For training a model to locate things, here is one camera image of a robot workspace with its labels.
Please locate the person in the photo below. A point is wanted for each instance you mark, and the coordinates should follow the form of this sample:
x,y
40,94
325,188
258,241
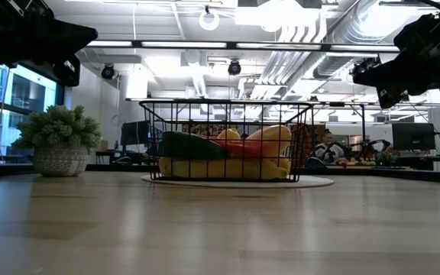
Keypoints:
x,y
327,151

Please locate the distant black station frame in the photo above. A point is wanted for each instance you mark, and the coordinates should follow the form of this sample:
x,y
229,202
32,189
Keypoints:
x,y
363,130

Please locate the small green plant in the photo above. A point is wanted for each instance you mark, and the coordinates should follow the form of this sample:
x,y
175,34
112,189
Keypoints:
x,y
386,157

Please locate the large glass window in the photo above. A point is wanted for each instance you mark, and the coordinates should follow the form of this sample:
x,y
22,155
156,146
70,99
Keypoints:
x,y
25,99

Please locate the black ceiling spotlight cluster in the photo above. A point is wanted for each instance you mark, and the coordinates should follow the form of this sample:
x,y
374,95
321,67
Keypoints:
x,y
365,65

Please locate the long linear ceiling light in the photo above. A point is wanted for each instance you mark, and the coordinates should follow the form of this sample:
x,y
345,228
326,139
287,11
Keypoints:
x,y
183,44

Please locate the watermelon slice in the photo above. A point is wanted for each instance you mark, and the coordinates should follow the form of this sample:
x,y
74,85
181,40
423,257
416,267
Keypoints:
x,y
189,147

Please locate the black computer monitor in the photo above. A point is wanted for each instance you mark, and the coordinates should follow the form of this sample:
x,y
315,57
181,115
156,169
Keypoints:
x,y
134,133
413,135

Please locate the small red chili pepper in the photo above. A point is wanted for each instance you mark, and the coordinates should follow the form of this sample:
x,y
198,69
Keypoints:
x,y
243,148

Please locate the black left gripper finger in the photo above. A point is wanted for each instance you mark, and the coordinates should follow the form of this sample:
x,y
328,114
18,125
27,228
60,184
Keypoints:
x,y
67,38

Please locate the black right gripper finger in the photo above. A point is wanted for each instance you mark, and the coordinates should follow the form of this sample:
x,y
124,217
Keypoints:
x,y
392,74

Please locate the white round plate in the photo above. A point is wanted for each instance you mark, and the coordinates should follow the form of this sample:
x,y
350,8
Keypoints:
x,y
311,182

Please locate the orange mango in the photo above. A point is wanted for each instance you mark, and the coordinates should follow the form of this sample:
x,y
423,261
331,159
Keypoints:
x,y
271,137

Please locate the silver ventilation duct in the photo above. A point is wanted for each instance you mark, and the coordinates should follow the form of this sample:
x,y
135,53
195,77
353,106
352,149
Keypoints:
x,y
357,23

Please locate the black aluminium table frame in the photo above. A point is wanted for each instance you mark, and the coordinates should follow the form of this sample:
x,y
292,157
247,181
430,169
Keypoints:
x,y
357,172

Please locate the potted green plant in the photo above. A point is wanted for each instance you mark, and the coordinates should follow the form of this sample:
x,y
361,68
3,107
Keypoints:
x,y
60,153

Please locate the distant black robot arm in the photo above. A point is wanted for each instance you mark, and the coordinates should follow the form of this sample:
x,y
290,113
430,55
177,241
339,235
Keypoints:
x,y
376,144

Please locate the yellow banana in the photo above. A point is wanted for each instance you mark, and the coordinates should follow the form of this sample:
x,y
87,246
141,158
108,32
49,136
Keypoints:
x,y
212,169

